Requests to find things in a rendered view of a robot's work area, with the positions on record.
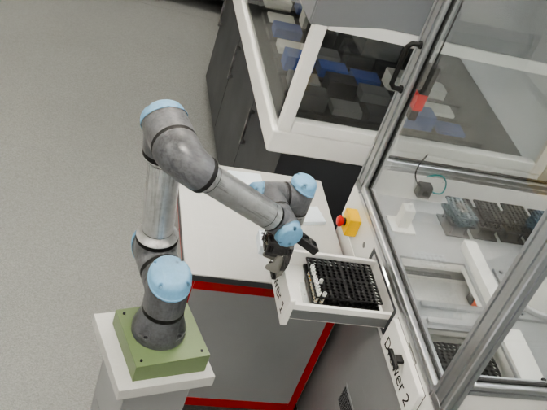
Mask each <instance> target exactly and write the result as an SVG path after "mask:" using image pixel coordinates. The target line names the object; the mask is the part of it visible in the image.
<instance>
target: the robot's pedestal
mask: <svg viewBox="0 0 547 410"><path fill-rule="evenodd" d="M114 315H115V312H107V313H99V314H94V317H93V320H92V325H93V327H94V332H95V335H96V338H97V340H98V344H99V347H100V351H101V353H102V356H103V361H102V364H101V368H100V371H99V375H98V381H97V385H96V388H95V392H94V397H93V401H92V405H91V409H90V410H182V409H183V406H184V403H185V401H186V397H187V395H188V392H189V389H192V388H197V387H202V386H211V385H212V384H213V381H214V378H215V375H214V373H213V371H212V368H211V365H210V364H209V362H208V363H207V366H206V369H205V371H202V372H196V373H186V374H180V375H174V376H169V377H158V378H152V379H147V380H141V381H135V382H132V379H131V376H130V374H129V370H128V367H127V364H126V362H125V358H124V356H123V353H122V350H121V348H120V344H119V341H118V338H117V336H116V331H115V330H114V327H113V324H112V322H113V319H114Z"/></svg>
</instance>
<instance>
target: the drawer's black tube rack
mask: <svg viewBox="0 0 547 410"><path fill-rule="evenodd" d="M314 260H316V261H314ZM319 260H320V261H319ZM324 261H325V262H324ZM329 261H330V262H331V263H330V262H329ZM312 262H313V264H314V268H315V271H316V275H317V279H318V282H319V280H320V279H321V278H322V279H323V280H324V281H323V283H322V284H320V283H319V284H318V285H320V287H319V288H320V289H321V290H320V291H321V292H322V293H321V295H322V294H323V292H324V291H325V292H326V293H327V295H326V297H322V299H324V301H323V303H319V302H320V299H318V301H317V303H315V302H314V299H313V296H312V294H313V293H312V290H311V286H310V283H311V282H310V281H309V279H308V277H309V276H308V275H307V274H308V271H309V269H308V265H307V264H303V269H304V275H305V279H306V282H307V286H308V289H309V296H310V299H311V303H312V304H320V305H328V306H336V307H343V308H358V309H365V310H373V311H380V310H379V305H383V301H382V299H381V296H380V293H379V289H378V287H377V284H376V281H375V279H374V274H373V272H372V269H371V267H370V265H369V264H357V263H350V262H343V261H337V260H324V259H318V258H312ZM334 262H335V263H334ZM341 263H342V264H341ZM326 264H327V265H326ZM330 264H331V265H332V266H330ZM352 264H353V265H352ZM335 265H337V267H336V266H335ZM357 265H358V266H357ZM342 266H343V267H342ZM362 266H364V267H362ZM366 266H368V267H366ZM347 267H349V268H347ZM358 268H359V269H358ZM368 269H369V270H368ZM371 276H372V277H371ZM371 278H372V279H373V280H371ZM373 286H375V287H373ZM374 289H375V290H374ZM375 292H376V293H377V294H376V293H375ZM376 295H377V296H378V297H377V296H376ZM377 299H379V300H377ZM378 302H379V303H378Z"/></svg>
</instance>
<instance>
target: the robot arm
mask: <svg viewBox="0 0 547 410"><path fill-rule="evenodd" d="M140 126H141V128H142V130H143V144H142V155H143V157H144V159H145V160H146V161H147V179H146V189H145V198H144V208H143V218H142V223H141V224H140V225H139V226H138V228H137V230H135V232H134V233H133V236H132V239H131V250H132V253H133V257H134V258H135V260H136V264H137V266H138V271H139V273H140V277H141V279H142V284H143V286H144V297H143V301H142V306H141V307H140V308H139V309H138V311H137V312H136V314H135V315H134V317H133V320H132V325H131V331H132V335H133V337H134V338H135V339H136V341H137V342H138V343H140V344H141V345H142V346H144V347H146V348H149V349H152V350H155V351H167V350H170V349H173V348H174V347H177V346H178V345H179V344H181V342H182V341H183V339H184V337H185V334H186V321H185V317H184V311H185V308H186V302H187V299H188V295H189V293H190V289H191V286H192V273H191V270H190V267H189V266H188V264H187V263H186V262H185V261H181V259H180V258H179V256H178V253H177V244H178V231H177V229H176V227H175V226H174V223H175V215H176V209H177V196H178V188H179V183H180V184H182V185H184V186H185V187H186V188H187V189H189V190H191V191H193V192H195V193H197V194H201V193H205V194H206V195H208V196H210V197H211V198H214V199H215V200H216V201H218V202H219V203H222V204H223V205H225V206H227V207H228V208H230V209H231V210H233V211H235V212H237V213H238V214H239V215H241V216H243V217H245V218H247V219H248V220H250V221H251V222H253V223H255V224H256V225H259V226H260V227H261V228H263V229H265V231H264V234H263V237H262V239H261V240H263V248H264V251H265V252H263V256H264V257H266V258H268V259H271V260H273V263H269V264H266V265H265V269H266V270H269V271H270V272H273V273H275V275H276V278H278V277H279V276H280V275H281V274H282V273H283V272H284V271H285V270H286V269H287V266H288V264H289V263H290V260H291V255H292V253H293V250H294V246H295V244H296V243H297V244H299V245H300V246H302V247H303V248H304V249H305V250H306V251H308V252H309V253H310V254H312V255H316V254H317V253H318V252H319V250H318V247H317V243H316V242H315V241H314V240H313V239H311V237H310V236H308V235H307V234H306V233H304V232H303V230H302V228H301V225H302V224H303V223H304V219H305V217H306V215H307V212H308V210H309V207H310V204H311V202H312V200H313V198H314V196H315V193H316V190H317V182H316V181H315V179H314V178H313V177H311V176H310V175H309V174H306V173H302V172H299V173H297V174H295V175H294V176H293V177H292V178H291V181H254V182H252V183H251V184H250V185H248V184H246V183H244V182H243V181H241V180H239V179H238V178H237V177H235V176H234V175H232V174H230V173H229V172H227V171H226V170H225V169H223V168H221V167H220V166H219V163H218V161H217V160H216V159H215V158H213V157H212V156H211V155H210V154H209V153H208V152H207V151H206V150H205V149H204V148H203V146H202V144H201V143H200V141H199V139H198V137H197V135H196V133H195V130H194V128H193V126H192V124H191V122H190V120H189V117H188V114H187V112H186V110H185V109H184V108H183V106H182V105H181V104H180V103H179V102H176V101H173V100H170V99H162V100H158V101H155V102H153V103H151V104H150V105H149V106H147V107H146V108H145V109H144V110H143V111H142V114H141V116H140ZM265 232H266V233H265Z"/></svg>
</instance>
